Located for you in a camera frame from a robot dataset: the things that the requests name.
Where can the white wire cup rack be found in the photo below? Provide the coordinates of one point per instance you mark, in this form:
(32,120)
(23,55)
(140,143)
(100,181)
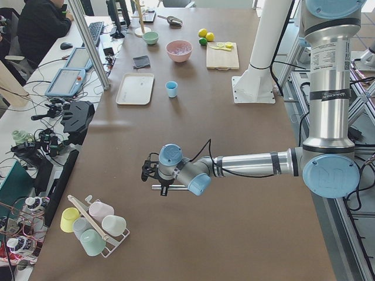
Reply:
(113,242)

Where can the seated person in black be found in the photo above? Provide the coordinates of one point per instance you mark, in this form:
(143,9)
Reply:
(41,23)

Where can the yellow plastic cup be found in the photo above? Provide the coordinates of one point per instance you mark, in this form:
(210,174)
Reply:
(69,215)

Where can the light blue plastic cup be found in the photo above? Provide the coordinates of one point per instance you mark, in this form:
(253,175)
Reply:
(172,89)

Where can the grey folded cloth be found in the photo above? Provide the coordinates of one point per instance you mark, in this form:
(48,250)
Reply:
(141,62)

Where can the aluminium frame post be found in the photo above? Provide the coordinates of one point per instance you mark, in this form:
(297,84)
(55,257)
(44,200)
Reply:
(77,12)

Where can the pink plastic cup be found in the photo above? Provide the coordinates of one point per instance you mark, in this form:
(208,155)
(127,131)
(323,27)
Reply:
(99,210)

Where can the wooden cutting board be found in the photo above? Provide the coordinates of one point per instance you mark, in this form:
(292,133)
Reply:
(222,58)

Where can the wooden cup tree stand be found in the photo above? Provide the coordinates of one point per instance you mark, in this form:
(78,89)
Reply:
(139,32)

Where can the metal ice scoop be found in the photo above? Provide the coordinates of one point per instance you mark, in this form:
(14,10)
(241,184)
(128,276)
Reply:
(173,21)

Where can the yellow lemon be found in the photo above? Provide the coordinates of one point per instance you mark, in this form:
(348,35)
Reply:
(202,32)
(210,36)

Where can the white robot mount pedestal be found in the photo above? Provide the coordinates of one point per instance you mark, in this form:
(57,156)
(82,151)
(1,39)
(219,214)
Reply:
(255,85)

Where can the cream rabbit tray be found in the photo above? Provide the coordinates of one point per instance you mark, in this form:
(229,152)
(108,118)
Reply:
(135,89)

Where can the green lime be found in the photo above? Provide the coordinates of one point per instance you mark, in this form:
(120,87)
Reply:
(203,41)

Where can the green plastic cup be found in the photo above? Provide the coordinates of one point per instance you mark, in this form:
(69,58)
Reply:
(92,242)

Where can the black computer mouse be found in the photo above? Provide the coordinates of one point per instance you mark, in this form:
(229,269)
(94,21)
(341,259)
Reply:
(66,45)

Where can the wooden rack handle bar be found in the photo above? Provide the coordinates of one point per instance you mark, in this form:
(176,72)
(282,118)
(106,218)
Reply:
(83,210)

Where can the blue teach pendant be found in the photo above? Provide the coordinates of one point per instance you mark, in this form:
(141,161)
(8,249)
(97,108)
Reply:
(79,58)
(66,82)

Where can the metal muddler with black tip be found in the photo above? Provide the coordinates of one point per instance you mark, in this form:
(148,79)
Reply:
(170,187)

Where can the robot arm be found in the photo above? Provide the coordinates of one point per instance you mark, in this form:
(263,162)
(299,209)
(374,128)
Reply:
(325,160)

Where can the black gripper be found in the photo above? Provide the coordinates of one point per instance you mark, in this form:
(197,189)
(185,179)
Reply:
(162,182)

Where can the black keyboard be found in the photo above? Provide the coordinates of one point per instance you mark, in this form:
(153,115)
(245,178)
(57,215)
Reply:
(95,30)

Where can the green bowl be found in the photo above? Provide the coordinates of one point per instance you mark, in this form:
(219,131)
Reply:
(150,38)

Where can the grey plastic cup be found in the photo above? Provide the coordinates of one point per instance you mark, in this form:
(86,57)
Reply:
(80,225)

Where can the pink ice bowl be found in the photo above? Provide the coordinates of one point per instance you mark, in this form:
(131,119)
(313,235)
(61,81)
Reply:
(179,50)

